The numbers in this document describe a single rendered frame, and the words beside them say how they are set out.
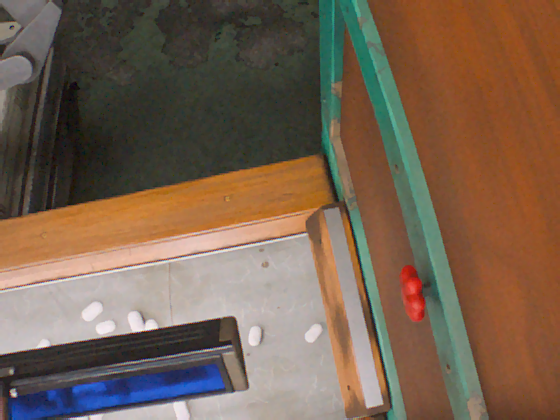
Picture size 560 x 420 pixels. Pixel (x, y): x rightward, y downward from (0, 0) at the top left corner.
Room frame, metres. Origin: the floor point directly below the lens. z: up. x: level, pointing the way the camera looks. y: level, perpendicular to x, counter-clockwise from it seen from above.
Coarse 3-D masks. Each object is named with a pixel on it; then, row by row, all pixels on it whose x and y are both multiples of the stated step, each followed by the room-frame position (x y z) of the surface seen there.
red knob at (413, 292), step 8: (400, 272) 0.10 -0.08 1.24; (408, 272) 0.10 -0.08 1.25; (416, 272) 0.10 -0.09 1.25; (400, 280) 0.10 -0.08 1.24; (408, 280) 0.09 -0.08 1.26; (416, 280) 0.09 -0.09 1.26; (400, 288) 0.09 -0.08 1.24; (408, 288) 0.09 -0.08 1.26; (416, 288) 0.08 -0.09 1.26; (424, 288) 0.09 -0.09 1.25; (408, 296) 0.08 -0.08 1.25; (416, 296) 0.08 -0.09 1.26; (424, 296) 0.08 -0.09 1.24; (408, 304) 0.08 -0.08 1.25; (416, 304) 0.07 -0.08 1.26; (424, 304) 0.07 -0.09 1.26; (408, 312) 0.07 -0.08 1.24; (416, 312) 0.07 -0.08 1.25; (424, 312) 0.07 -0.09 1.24; (416, 320) 0.06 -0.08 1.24
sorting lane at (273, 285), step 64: (192, 256) 0.30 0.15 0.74; (256, 256) 0.28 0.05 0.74; (0, 320) 0.24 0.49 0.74; (64, 320) 0.23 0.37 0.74; (128, 320) 0.21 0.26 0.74; (192, 320) 0.20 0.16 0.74; (256, 320) 0.18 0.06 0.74; (320, 320) 0.16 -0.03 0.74; (256, 384) 0.08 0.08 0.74; (320, 384) 0.07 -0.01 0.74
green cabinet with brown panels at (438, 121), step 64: (320, 0) 0.45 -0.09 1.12; (384, 0) 0.29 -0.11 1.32; (448, 0) 0.20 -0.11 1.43; (512, 0) 0.15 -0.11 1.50; (320, 64) 0.46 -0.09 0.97; (384, 64) 0.26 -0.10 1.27; (448, 64) 0.18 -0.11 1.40; (512, 64) 0.13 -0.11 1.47; (384, 128) 0.22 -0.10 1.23; (448, 128) 0.16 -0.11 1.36; (512, 128) 0.11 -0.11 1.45; (384, 192) 0.22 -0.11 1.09; (448, 192) 0.13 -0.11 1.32; (512, 192) 0.09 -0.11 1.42; (384, 256) 0.18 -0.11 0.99; (448, 256) 0.10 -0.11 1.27; (512, 256) 0.06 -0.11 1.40; (384, 320) 0.12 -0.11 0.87; (448, 320) 0.05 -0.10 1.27; (512, 320) 0.03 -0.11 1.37; (448, 384) 0.01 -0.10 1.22; (512, 384) 0.00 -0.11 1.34
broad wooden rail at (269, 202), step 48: (144, 192) 0.41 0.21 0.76; (192, 192) 0.39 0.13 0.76; (240, 192) 0.38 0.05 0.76; (288, 192) 0.37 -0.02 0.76; (0, 240) 0.37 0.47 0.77; (48, 240) 0.36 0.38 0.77; (96, 240) 0.34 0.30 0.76; (144, 240) 0.33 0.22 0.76; (192, 240) 0.32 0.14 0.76; (240, 240) 0.31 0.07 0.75; (0, 288) 0.29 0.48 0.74
